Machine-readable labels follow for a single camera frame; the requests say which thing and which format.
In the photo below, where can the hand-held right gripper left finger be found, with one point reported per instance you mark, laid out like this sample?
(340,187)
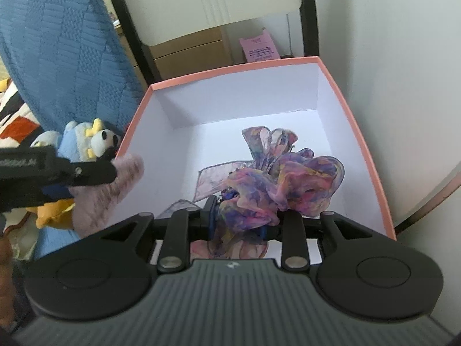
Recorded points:
(210,220)

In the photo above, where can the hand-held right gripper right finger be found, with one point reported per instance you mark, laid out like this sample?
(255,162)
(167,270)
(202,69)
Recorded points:
(293,238)

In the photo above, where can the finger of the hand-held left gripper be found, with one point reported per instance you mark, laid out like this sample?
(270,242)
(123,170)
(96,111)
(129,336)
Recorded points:
(90,173)
(57,191)

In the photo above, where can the orange plush toy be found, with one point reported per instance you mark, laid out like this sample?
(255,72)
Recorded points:
(54,216)

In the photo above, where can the pink fluffy plush item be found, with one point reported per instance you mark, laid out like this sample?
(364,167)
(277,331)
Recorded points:
(108,194)

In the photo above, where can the white plush toy blue snout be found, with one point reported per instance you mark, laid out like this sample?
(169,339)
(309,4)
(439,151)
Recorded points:
(74,142)

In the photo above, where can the small panda plush toy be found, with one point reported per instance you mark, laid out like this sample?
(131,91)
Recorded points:
(106,142)

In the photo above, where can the colourful sheer scarf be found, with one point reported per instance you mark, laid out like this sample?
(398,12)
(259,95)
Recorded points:
(281,187)

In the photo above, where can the pink cardboard box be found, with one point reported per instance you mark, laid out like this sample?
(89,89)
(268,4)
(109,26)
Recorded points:
(252,90)

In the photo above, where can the blue textured blanket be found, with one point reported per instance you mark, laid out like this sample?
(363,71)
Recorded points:
(65,50)

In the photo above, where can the brown cardboard box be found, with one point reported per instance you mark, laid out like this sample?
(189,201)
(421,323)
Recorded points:
(187,54)

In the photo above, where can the pink carton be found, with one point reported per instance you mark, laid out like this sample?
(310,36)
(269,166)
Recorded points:
(260,45)

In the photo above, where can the beige chair with black frame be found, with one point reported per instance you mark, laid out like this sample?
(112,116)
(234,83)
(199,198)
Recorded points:
(216,0)

